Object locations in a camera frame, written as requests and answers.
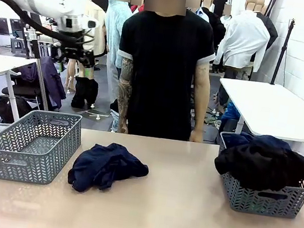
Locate navy blue garment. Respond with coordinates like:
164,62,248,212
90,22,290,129
222,128,293,157
66,136,153,202

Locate mannequin in dark patterned jacket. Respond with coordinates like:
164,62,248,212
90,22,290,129
191,0,231,73

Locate mannequin in light blue fleece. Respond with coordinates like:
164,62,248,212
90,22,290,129
92,0,136,110

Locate mannequin in red jacket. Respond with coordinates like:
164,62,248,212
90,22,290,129
129,0,145,16

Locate blue bag under table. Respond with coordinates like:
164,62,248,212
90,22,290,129
219,100,242,132

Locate mannequin in maroon top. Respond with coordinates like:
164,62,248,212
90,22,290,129
63,58,79,92

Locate large white table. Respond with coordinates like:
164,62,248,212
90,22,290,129
209,75,304,163

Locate mannequin in white shirt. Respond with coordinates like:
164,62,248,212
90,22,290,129
212,0,276,84

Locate mannequin in cream jacket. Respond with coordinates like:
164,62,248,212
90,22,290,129
67,0,114,85

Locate black computer monitor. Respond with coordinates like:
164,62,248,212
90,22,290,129
0,17,13,37

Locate black trousers at mannequin feet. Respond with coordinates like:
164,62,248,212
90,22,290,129
70,75,101,112

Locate person's left hand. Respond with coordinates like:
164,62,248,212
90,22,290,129
188,128,205,144

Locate black post with silver cap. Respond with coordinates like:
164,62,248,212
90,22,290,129
24,28,45,60

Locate mannequin in pale blue shirt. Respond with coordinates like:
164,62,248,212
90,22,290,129
183,0,213,23

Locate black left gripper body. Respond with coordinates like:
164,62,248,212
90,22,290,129
50,44,98,69

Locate black office chair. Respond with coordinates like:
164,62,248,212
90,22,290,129
0,81,45,110

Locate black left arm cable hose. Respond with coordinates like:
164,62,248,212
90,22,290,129
0,0,85,45

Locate black backpack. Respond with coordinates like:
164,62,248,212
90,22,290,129
0,94,35,127

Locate person's left forearm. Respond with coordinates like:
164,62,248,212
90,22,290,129
188,91,210,133

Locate grey step stool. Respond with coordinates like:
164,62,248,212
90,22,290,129
9,37,27,56

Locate purple jacket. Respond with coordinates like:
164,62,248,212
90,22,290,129
14,52,72,111

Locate black garment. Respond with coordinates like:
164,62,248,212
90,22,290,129
211,134,304,197

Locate tall black tripod stand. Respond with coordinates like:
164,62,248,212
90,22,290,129
270,16,297,87

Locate person's tattooed right forearm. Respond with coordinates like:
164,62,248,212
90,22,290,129
112,82,134,127

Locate white mannequin base stand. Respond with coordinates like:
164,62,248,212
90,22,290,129
85,110,110,122

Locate black and denim dropped trousers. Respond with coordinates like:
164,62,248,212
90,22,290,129
106,98,123,133

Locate person in black T-shirt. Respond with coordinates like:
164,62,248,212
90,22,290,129
107,0,224,144

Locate mannequin in black white jacket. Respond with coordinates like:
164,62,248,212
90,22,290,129
247,0,284,67

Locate floor cable tangle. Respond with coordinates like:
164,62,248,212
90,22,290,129
195,104,225,130

